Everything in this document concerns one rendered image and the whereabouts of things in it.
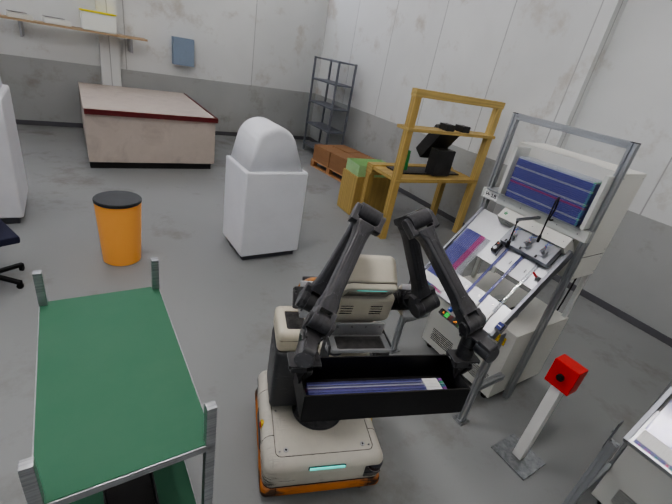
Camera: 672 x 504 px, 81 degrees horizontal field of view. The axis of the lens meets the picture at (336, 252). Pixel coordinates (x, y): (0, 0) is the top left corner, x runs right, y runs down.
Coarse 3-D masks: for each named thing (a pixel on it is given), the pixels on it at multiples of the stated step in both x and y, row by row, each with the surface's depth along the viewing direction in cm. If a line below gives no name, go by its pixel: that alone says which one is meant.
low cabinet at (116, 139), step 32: (96, 96) 598; (128, 96) 642; (160, 96) 694; (96, 128) 537; (128, 128) 556; (160, 128) 577; (192, 128) 600; (96, 160) 555; (128, 160) 576; (160, 160) 598; (192, 160) 622
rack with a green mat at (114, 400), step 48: (144, 288) 179; (48, 336) 144; (96, 336) 148; (144, 336) 152; (48, 384) 126; (96, 384) 129; (144, 384) 132; (192, 384) 136; (48, 432) 112; (96, 432) 115; (144, 432) 117; (192, 432) 120; (48, 480) 101; (96, 480) 103
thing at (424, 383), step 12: (312, 384) 131; (324, 384) 132; (336, 384) 133; (348, 384) 134; (360, 384) 135; (372, 384) 136; (384, 384) 137; (396, 384) 138; (408, 384) 139; (420, 384) 140; (432, 384) 141; (444, 384) 142
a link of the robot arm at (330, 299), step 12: (360, 204) 126; (360, 228) 123; (372, 228) 125; (348, 240) 126; (360, 240) 122; (348, 252) 120; (360, 252) 122; (348, 264) 119; (336, 276) 118; (348, 276) 119; (336, 288) 116; (324, 300) 115; (336, 300) 116; (324, 312) 119; (336, 312) 115; (312, 324) 113; (324, 324) 113
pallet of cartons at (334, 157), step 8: (320, 144) 761; (320, 152) 742; (328, 152) 721; (336, 152) 724; (344, 152) 735; (352, 152) 750; (360, 152) 763; (312, 160) 765; (320, 160) 745; (328, 160) 725; (336, 160) 708; (344, 160) 691; (320, 168) 758; (328, 168) 729; (336, 168) 712; (336, 176) 728
